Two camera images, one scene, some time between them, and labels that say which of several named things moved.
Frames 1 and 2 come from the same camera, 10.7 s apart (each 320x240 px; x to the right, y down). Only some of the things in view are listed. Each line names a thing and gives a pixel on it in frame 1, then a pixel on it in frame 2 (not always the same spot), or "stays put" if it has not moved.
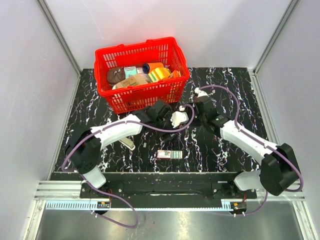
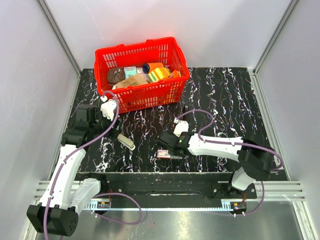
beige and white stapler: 128,142 stays put
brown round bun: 116,75 stays put
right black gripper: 195,108 -> 178,135
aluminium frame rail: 51,190 stays put
